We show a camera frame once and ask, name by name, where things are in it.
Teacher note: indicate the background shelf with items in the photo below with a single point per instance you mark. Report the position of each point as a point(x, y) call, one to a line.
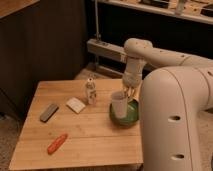
point(182, 9)

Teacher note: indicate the white rectangular sponge block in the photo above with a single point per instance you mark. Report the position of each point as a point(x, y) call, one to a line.
point(75, 104)

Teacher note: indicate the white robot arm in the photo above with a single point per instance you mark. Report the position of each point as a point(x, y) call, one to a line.
point(174, 88)

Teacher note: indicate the orange carrot toy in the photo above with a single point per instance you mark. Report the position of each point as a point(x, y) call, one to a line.
point(56, 144)

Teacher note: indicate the wooden table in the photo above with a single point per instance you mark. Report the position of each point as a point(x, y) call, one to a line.
point(93, 140)

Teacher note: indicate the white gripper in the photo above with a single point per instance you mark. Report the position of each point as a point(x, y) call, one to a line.
point(131, 81)

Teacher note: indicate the small white bottle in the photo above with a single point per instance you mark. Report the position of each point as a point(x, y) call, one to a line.
point(90, 91)

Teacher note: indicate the green ceramic bowl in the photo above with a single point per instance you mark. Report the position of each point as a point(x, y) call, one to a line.
point(130, 119)

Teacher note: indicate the dark grey rectangular block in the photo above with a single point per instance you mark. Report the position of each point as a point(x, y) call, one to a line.
point(49, 111)

